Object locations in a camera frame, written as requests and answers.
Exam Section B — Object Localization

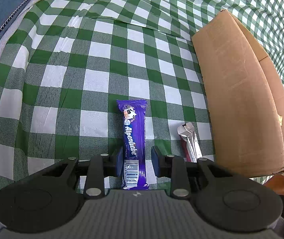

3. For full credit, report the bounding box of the brown cardboard box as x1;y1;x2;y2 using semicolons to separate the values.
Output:
192;10;284;177

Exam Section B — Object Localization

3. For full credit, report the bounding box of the green white checkered cloth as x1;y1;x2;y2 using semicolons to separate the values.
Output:
0;0;284;189

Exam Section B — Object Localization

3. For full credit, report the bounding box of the silver snack bar wrapper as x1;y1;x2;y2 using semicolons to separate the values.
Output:
177;122;203;162

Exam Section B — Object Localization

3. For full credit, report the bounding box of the purple Alpenliebe candy bar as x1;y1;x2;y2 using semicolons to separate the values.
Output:
117;99;148;190

